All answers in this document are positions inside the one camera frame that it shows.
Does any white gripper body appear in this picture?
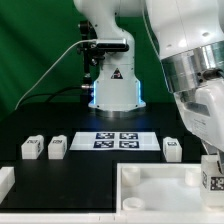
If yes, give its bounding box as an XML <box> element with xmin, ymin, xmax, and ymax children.
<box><xmin>174</xmin><ymin>78</ymin><xmax>224</xmax><ymax>153</ymax></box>

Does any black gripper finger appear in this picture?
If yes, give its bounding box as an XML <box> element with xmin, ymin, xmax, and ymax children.
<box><xmin>217</xmin><ymin>150</ymin><xmax>224</xmax><ymax>174</ymax></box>

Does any white sheet with AprilTags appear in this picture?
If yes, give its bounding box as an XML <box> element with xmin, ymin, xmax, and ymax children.
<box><xmin>70</xmin><ymin>132</ymin><xmax>160</xmax><ymax>151</ymax></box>

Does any white camera cable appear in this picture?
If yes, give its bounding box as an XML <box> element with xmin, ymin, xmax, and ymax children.
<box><xmin>14</xmin><ymin>38</ymin><xmax>98</xmax><ymax>111</ymax></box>

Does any white U-shaped obstacle fixture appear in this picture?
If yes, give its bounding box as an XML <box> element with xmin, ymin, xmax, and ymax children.
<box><xmin>0</xmin><ymin>167</ymin><xmax>15</xmax><ymax>204</ymax></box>

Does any white square tabletop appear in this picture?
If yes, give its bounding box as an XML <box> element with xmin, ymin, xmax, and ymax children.
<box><xmin>116</xmin><ymin>163</ymin><xmax>224</xmax><ymax>214</ymax></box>

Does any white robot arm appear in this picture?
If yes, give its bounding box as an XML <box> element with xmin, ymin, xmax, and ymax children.
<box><xmin>73</xmin><ymin>0</ymin><xmax>224</xmax><ymax>174</ymax></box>

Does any black base cable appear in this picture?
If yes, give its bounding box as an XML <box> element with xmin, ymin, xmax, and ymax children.
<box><xmin>19</xmin><ymin>85</ymin><xmax>94</xmax><ymax>104</ymax></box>

